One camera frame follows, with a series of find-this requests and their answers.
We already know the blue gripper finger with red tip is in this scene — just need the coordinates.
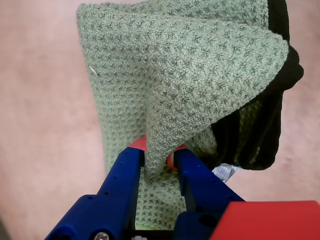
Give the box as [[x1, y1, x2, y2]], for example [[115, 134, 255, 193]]
[[46, 136, 149, 240], [167, 144, 246, 240]]

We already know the green waffle cloth black trim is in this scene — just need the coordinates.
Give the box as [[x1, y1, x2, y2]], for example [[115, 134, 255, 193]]
[[76, 0, 305, 231]]

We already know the red camera mount bracket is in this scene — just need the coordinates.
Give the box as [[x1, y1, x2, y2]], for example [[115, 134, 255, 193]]
[[209, 199, 320, 240]]

